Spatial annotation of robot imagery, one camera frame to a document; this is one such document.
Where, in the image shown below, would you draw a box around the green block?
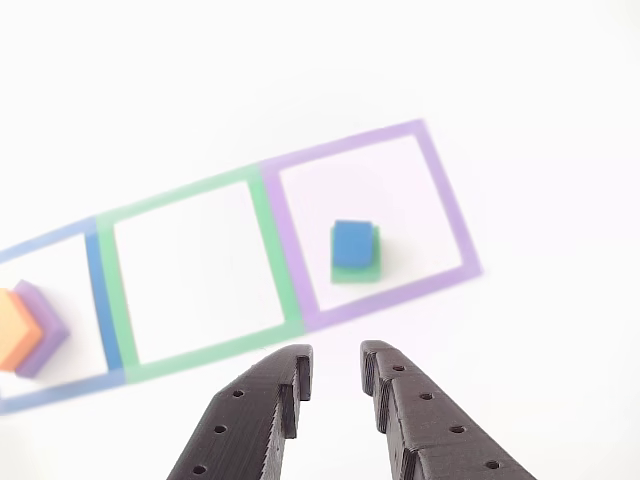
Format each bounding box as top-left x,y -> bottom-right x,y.
329,224 -> 383,285

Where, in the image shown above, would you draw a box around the purple block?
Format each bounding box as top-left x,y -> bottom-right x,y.
10,278 -> 71,380

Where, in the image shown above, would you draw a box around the small blue cube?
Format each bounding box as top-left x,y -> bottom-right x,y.
330,219 -> 375,269

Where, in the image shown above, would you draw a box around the orange block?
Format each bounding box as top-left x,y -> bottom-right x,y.
0,287 -> 45,374

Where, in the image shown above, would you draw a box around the green tape square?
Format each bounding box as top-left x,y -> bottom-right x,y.
94,164 -> 306,385

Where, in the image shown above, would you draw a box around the blue tape square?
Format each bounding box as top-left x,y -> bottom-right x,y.
0,217 -> 126,416

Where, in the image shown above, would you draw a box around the purple tape square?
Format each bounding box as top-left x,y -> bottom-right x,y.
259,118 -> 484,334

